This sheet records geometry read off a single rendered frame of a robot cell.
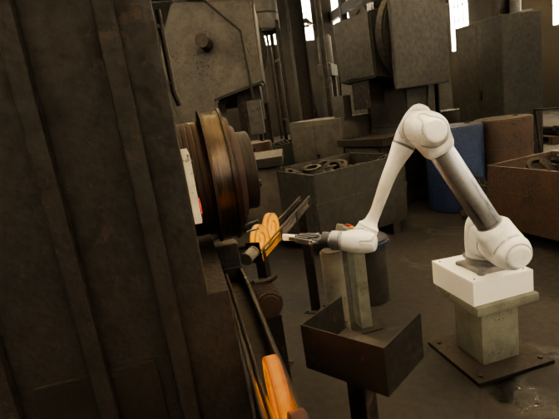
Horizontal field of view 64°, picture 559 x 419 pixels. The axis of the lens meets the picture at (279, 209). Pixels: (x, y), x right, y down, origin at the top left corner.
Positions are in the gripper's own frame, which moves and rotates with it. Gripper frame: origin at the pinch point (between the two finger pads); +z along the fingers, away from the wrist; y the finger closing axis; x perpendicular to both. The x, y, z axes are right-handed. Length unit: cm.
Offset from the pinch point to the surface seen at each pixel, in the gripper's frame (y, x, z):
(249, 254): -17.4, -3.4, 13.5
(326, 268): 29.0, -26.6, -8.8
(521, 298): 18, -28, -102
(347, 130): 346, 20, 55
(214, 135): -65, 55, -3
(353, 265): 42, -29, -21
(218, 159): -69, 49, -6
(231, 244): -33.8, 7.5, 12.7
